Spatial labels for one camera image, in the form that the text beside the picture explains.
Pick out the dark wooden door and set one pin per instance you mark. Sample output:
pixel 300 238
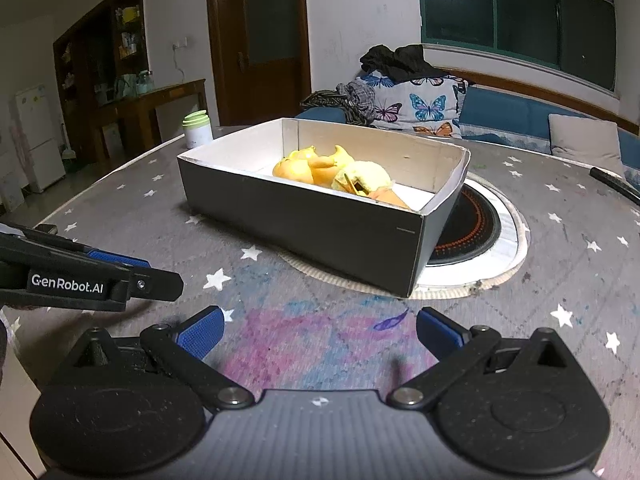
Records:
pixel 260 35

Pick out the butterfly print cushion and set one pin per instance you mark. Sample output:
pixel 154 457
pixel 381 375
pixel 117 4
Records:
pixel 425 105

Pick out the pale yellow round plush toy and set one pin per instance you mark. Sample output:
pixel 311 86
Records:
pixel 364 176

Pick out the wooden sideboard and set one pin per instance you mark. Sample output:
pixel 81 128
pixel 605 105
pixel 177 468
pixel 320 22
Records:
pixel 145 110

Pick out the grey star print tablecloth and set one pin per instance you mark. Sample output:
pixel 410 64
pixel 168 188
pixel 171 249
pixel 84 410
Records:
pixel 150 220

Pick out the white cup green lid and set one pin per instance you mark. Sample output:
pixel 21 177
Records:
pixel 197 131

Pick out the green framed window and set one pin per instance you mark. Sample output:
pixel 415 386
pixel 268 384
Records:
pixel 525 10

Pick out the blue sofa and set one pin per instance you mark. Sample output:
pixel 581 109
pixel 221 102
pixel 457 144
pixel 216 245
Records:
pixel 505 112

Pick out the tall wooden cabinet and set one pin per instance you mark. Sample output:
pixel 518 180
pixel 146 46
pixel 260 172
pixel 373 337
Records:
pixel 95 45

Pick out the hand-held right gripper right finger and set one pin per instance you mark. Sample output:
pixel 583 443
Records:
pixel 440 332

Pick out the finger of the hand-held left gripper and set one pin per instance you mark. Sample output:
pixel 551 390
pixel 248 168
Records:
pixel 160 284
pixel 120 259

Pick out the black round induction hob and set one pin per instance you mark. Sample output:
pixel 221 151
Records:
pixel 470 230

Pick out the white wall socket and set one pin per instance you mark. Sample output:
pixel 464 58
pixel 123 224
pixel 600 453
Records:
pixel 180 44

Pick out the orange toy piece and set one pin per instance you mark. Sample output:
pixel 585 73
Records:
pixel 391 197

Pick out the grey cushion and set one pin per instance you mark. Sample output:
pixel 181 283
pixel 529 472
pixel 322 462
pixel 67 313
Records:
pixel 585 142

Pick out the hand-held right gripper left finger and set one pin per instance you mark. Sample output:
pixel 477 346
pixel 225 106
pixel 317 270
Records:
pixel 202 332

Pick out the yellow orange plush toy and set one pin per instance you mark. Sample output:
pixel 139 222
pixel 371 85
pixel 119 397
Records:
pixel 291 167

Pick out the white refrigerator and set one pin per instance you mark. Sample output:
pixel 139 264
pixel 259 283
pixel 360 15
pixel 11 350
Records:
pixel 39 135

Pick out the pile of black clothes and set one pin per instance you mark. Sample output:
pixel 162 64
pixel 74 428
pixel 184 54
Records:
pixel 397 62

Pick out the plaid cloth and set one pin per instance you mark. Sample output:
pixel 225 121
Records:
pixel 352 102

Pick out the black cardboard box white inside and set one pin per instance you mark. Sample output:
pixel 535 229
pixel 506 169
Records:
pixel 300 220

